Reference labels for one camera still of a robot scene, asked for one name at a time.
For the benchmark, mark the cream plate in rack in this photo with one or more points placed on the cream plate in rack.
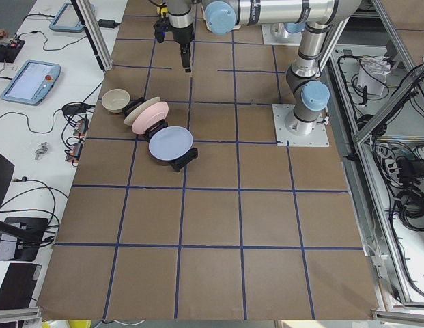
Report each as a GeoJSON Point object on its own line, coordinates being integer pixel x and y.
{"type": "Point", "coordinates": [132, 116]}

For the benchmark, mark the metal clamp piece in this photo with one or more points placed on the metal clamp piece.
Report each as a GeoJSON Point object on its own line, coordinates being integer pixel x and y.
{"type": "Point", "coordinates": [41, 150]}

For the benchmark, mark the pink plate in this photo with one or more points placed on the pink plate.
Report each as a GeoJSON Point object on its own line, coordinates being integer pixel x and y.
{"type": "Point", "coordinates": [149, 117]}

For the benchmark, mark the aluminium frame post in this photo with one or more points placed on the aluminium frame post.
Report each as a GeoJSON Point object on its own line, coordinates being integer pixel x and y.
{"type": "Point", "coordinates": [92, 30]}

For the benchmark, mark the teach pendant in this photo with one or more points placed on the teach pendant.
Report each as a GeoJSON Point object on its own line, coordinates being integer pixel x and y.
{"type": "Point", "coordinates": [32, 82]}
{"type": "Point", "coordinates": [66, 20]}

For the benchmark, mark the near teach pendant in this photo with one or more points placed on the near teach pendant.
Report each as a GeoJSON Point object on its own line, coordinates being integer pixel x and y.
{"type": "Point", "coordinates": [32, 82]}

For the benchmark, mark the black monitor stand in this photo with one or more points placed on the black monitor stand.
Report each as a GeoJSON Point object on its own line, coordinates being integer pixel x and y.
{"type": "Point", "coordinates": [21, 237]}

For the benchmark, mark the far teach pendant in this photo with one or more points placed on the far teach pendant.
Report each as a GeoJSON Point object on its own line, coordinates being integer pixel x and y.
{"type": "Point", "coordinates": [66, 20]}

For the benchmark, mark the black power adapter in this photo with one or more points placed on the black power adapter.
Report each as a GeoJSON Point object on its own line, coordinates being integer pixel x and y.
{"type": "Point", "coordinates": [76, 108]}

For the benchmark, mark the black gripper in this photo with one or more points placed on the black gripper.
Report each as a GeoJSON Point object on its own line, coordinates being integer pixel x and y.
{"type": "Point", "coordinates": [183, 35]}

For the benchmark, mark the blue plate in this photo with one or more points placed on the blue plate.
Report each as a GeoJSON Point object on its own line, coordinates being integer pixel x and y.
{"type": "Point", "coordinates": [170, 143]}

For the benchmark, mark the cream bowl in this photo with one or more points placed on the cream bowl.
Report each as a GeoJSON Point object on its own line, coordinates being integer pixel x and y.
{"type": "Point", "coordinates": [115, 100]}

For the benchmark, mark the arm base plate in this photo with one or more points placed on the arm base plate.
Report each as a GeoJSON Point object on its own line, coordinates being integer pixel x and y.
{"type": "Point", "coordinates": [276, 34]}
{"type": "Point", "coordinates": [291, 132]}

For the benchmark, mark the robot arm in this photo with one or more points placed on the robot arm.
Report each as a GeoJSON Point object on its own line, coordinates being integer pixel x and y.
{"type": "Point", "coordinates": [181, 25]}
{"type": "Point", "coordinates": [311, 95]}

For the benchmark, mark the black plate rack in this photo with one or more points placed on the black plate rack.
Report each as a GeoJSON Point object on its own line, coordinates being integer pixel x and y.
{"type": "Point", "coordinates": [177, 164]}

